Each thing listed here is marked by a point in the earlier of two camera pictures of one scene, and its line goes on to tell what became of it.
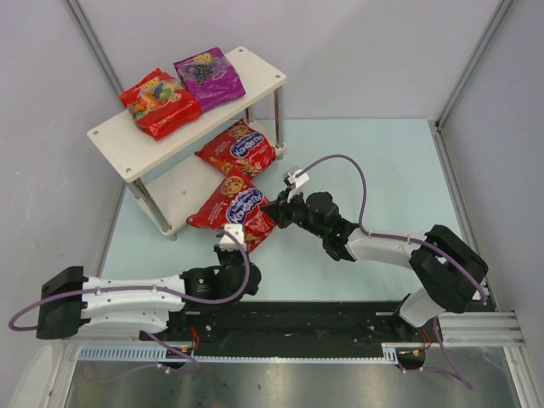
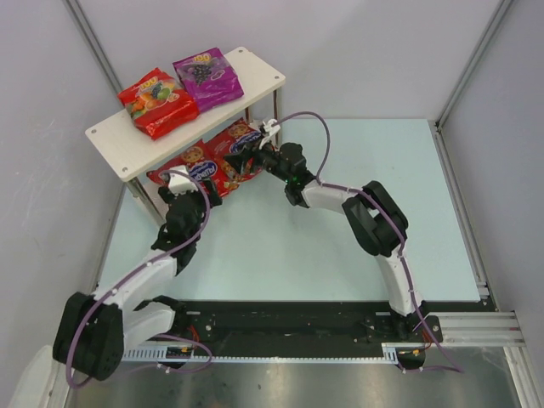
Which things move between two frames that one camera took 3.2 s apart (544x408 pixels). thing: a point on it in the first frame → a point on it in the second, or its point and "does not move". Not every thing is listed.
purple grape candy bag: x=211 y=77 does not move
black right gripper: x=287 y=211 → x=255 y=154
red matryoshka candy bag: x=235 y=201 → x=204 y=161
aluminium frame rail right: x=497 y=325 does not move
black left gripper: x=229 y=253 → x=187 y=194
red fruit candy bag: x=161 y=104 does not move
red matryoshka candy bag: x=241 y=149 does not move
